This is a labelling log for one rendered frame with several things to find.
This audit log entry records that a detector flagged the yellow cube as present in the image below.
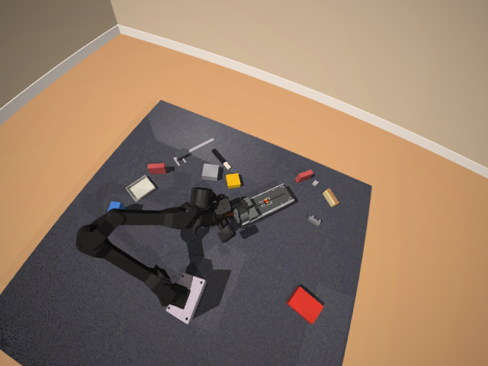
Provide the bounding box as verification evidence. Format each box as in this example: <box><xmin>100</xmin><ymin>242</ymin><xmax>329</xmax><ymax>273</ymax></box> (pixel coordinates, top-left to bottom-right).
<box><xmin>226</xmin><ymin>173</ymin><xmax>241</xmax><ymax>188</ymax></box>

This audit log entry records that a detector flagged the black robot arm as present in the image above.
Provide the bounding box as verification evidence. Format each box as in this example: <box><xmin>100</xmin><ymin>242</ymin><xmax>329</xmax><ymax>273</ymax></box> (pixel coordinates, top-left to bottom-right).
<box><xmin>75</xmin><ymin>187</ymin><xmax>233</xmax><ymax>309</ymax></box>

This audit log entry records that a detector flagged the red rectangular block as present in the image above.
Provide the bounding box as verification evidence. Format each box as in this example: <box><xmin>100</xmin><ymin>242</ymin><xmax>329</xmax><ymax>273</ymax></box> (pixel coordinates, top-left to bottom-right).
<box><xmin>287</xmin><ymin>287</ymin><xmax>323</xmax><ymax>324</ymax></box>
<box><xmin>147</xmin><ymin>163</ymin><xmax>167</xmax><ymax>174</ymax></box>
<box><xmin>296</xmin><ymin>170</ymin><xmax>313</xmax><ymax>183</ymax></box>

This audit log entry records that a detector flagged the blue cube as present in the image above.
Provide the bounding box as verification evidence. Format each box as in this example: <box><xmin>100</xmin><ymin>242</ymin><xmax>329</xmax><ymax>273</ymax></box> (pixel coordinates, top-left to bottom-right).
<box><xmin>108</xmin><ymin>201</ymin><xmax>126</xmax><ymax>211</ymax></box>

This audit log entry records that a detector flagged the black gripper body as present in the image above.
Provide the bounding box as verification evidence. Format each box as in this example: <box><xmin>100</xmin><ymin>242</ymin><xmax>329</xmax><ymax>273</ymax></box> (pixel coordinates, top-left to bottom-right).
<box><xmin>206</xmin><ymin>192</ymin><xmax>236</xmax><ymax>242</ymax></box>

